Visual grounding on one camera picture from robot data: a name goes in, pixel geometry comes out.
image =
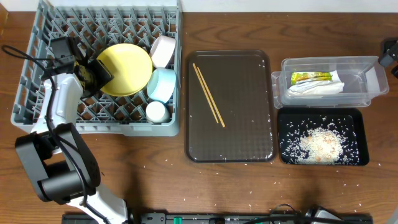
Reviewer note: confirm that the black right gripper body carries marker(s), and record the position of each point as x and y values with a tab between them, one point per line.
395	70

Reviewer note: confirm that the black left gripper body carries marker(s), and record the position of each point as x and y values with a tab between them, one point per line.
101	72

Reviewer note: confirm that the yellow plate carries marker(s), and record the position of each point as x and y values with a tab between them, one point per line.
131	67

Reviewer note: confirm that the blue bowl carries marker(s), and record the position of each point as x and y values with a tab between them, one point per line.
161	84

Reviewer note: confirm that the white cup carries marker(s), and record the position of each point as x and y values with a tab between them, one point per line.
157	113

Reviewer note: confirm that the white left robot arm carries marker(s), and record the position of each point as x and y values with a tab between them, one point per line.
59	164

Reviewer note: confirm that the clear plastic waste bin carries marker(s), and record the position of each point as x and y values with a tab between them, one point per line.
363	76

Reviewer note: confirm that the crumpled white wrapper waste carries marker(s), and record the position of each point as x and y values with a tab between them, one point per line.
315	83

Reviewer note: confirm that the pile of rice waste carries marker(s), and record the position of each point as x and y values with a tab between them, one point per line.
313	139

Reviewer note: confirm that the black waste tray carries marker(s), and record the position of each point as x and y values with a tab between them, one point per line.
352	112

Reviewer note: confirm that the grey dish rack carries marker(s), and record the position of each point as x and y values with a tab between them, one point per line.
99	27

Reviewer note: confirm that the dark brown serving tray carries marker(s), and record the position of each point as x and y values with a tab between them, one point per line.
240	82

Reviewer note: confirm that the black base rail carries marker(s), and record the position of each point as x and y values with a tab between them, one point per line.
161	218

